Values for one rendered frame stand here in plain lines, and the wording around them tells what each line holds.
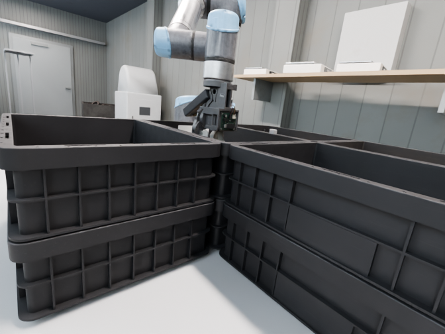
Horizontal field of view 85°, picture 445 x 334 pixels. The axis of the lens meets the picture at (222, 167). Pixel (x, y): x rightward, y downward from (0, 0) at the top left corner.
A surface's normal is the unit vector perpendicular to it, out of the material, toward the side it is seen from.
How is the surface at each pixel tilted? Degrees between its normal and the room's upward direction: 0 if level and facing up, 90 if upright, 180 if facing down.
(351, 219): 90
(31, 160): 90
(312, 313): 90
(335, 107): 90
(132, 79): 72
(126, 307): 0
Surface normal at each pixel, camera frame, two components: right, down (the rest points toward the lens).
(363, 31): -0.74, 0.09
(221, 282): 0.11, -0.97
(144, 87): 0.62, -0.06
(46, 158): 0.64, 0.25
